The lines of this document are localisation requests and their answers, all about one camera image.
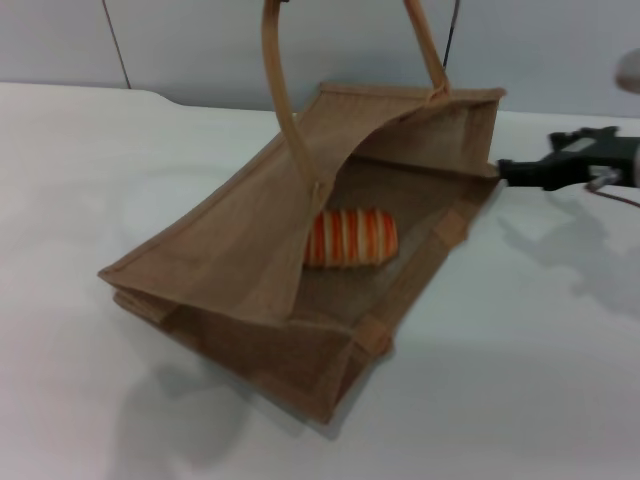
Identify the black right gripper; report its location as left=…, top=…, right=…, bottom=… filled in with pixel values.
left=497, top=126, right=640, bottom=192

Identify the orange striped bread loaf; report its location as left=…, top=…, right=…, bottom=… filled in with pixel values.
left=303, top=209, right=400, bottom=270

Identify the brown jute handbag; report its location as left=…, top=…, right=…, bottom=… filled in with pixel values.
left=98, top=0, right=507, bottom=426

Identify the right wrist connector with cable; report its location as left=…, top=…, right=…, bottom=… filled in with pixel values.
left=587, top=168, right=640, bottom=209

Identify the thin dark background cable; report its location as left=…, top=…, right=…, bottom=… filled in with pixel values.
left=441, top=0, right=464, bottom=69

